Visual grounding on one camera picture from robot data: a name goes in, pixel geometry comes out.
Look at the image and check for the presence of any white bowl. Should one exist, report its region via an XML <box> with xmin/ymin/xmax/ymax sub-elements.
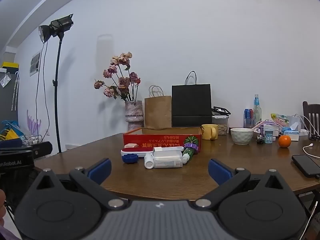
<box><xmin>230</xmin><ymin>128</ymin><xmax>254</xmax><ymax>145</ymax></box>

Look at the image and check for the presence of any person's purple clothing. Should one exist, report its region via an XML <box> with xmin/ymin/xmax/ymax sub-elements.
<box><xmin>0</xmin><ymin>225</ymin><xmax>22</xmax><ymax>240</ymax></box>

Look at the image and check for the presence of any blue tissue pack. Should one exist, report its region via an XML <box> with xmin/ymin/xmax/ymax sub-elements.
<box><xmin>283</xmin><ymin>129</ymin><xmax>300</xmax><ymax>142</ymax></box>

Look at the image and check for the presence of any green bottle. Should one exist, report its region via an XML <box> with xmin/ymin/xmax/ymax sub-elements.
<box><xmin>182</xmin><ymin>149</ymin><xmax>198</xmax><ymax>164</ymax></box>

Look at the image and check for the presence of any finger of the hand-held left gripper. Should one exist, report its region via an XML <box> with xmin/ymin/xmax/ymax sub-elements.
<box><xmin>24</xmin><ymin>141</ymin><xmax>53</xmax><ymax>159</ymax></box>
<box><xmin>0</xmin><ymin>139</ymin><xmax>23</xmax><ymax>149</ymax></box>

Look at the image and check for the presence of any blue soda can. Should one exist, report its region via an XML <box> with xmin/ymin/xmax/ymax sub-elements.
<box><xmin>244</xmin><ymin>109</ymin><xmax>254</xmax><ymax>128</ymax></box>

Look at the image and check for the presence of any yellow mug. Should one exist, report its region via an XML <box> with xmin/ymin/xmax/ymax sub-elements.
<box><xmin>201</xmin><ymin>124</ymin><xmax>219</xmax><ymax>141</ymax></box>

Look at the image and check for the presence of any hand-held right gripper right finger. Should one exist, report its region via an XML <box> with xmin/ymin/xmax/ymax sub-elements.
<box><xmin>195</xmin><ymin>158</ymin><xmax>294</xmax><ymax>210</ymax></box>

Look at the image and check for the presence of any white charging cable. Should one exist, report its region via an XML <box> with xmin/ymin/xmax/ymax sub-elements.
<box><xmin>303</xmin><ymin>143</ymin><xmax>320</xmax><ymax>159</ymax></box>

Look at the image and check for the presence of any black paper bag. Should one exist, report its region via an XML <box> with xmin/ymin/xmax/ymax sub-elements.
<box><xmin>171</xmin><ymin>71</ymin><xmax>212</xmax><ymax>128</ymax></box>

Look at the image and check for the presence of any studio light on stand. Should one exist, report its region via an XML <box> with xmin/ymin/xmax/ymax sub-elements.
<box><xmin>38</xmin><ymin>14</ymin><xmax>74</xmax><ymax>154</ymax></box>

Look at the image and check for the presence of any dark wooden chair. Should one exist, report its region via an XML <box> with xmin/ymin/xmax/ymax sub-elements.
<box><xmin>302</xmin><ymin>101</ymin><xmax>320</xmax><ymax>141</ymax></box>

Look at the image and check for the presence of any pink textured vase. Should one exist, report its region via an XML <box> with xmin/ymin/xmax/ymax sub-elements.
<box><xmin>125</xmin><ymin>100</ymin><xmax>145</xmax><ymax>132</ymax></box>

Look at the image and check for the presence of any pink spoon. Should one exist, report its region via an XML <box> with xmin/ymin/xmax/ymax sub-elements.
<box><xmin>251</xmin><ymin>121</ymin><xmax>269</xmax><ymax>132</ymax></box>

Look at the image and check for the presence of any dark grey cabinet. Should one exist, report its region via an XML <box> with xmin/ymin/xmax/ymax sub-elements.
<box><xmin>0</xmin><ymin>67</ymin><xmax>19</xmax><ymax>128</ymax></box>

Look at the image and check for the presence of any clear container with black lid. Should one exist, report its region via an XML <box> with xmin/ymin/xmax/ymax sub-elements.
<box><xmin>211</xmin><ymin>106</ymin><xmax>231</xmax><ymax>136</ymax></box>

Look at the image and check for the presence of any orange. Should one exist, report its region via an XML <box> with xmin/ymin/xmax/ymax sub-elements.
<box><xmin>278</xmin><ymin>135</ymin><xmax>292</xmax><ymax>149</ymax></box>

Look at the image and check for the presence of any brown paper bag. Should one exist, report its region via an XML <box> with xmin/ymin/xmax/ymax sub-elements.
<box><xmin>144</xmin><ymin>85</ymin><xmax>173</xmax><ymax>129</ymax></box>

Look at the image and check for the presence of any dried rose bouquet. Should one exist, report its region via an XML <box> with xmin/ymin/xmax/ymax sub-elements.
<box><xmin>94</xmin><ymin>52</ymin><xmax>141</xmax><ymax>102</ymax></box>

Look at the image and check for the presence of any blue and yellow bag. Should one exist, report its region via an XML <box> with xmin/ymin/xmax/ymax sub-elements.
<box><xmin>0</xmin><ymin>120</ymin><xmax>27</xmax><ymax>142</ymax></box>

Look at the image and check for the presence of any wall poster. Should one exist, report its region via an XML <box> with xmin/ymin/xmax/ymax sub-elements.
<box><xmin>29</xmin><ymin>51</ymin><xmax>42</xmax><ymax>77</ymax></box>

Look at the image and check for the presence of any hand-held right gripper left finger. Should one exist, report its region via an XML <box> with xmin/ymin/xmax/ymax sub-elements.
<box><xmin>30</xmin><ymin>158</ymin><xmax>128</xmax><ymax>210</ymax></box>

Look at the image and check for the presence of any black phone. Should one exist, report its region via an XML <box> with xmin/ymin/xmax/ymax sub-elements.
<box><xmin>292</xmin><ymin>154</ymin><xmax>320</xmax><ymax>178</ymax></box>

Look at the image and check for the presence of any blue round lid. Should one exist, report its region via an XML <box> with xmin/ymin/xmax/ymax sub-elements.
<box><xmin>122</xmin><ymin>154</ymin><xmax>138</xmax><ymax>164</ymax></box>

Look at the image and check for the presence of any red cardboard box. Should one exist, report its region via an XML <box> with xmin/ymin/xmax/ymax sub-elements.
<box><xmin>123</xmin><ymin>127</ymin><xmax>202</xmax><ymax>155</ymax></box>

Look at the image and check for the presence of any translucent white container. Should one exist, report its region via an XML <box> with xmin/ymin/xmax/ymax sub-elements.
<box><xmin>287</xmin><ymin>115</ymin><xmax>302</xmax><ymax>131</ymax></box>

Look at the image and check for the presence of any colourful snack packet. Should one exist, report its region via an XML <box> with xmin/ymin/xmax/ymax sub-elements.
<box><xmin>270</xmin><ymin>113</ymin><xmax>289</xmax><ymax>127</ymax></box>

